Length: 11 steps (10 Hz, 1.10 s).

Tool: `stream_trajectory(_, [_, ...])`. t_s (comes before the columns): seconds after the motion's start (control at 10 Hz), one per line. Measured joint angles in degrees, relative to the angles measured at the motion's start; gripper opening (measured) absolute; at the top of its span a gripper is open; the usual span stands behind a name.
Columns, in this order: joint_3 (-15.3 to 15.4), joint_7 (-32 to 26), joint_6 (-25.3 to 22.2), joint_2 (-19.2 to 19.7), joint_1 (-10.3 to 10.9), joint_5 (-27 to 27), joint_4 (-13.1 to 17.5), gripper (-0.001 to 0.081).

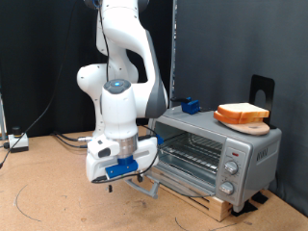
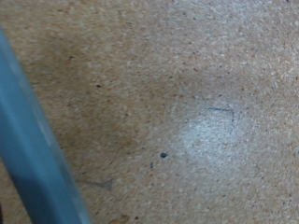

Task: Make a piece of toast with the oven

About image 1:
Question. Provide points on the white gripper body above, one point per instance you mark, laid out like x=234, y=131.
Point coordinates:
x=96, y=170

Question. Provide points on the white bread slice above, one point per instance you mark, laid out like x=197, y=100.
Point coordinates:
x=224, y=119
x=243, y=109

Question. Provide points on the black metal bookend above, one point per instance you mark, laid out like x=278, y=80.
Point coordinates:
x=256, y=83

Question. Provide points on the silver oven knob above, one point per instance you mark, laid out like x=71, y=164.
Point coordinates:
x=226, y=188
x=231, y=167

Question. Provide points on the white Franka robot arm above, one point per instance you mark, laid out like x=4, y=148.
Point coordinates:
x=118, y=109

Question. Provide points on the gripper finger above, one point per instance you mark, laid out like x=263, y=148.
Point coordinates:
x=140, y=178
x=110, y=188

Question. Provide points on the tall metal frame pole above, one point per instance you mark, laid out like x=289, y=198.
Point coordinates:
x=174, y=32

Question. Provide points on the grey curtain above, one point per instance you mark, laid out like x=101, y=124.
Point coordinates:
x=240, y=38

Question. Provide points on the silver toaster oven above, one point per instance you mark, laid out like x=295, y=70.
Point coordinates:
x=263, y=154

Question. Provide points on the wooden slatted crate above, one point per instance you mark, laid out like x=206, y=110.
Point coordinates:
x=221, y=208

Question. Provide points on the black curtain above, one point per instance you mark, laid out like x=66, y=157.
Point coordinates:
x=25, y=64

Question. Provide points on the short metal pole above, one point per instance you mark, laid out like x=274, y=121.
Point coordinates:
x=2, y=118

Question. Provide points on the white box with black button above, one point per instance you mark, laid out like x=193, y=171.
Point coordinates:
x=18, y=141

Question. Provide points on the spatula with blue grip block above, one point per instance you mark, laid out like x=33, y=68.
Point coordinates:
x=191, y=107

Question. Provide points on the round wooden board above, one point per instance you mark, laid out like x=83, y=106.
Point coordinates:
x=253, y=129

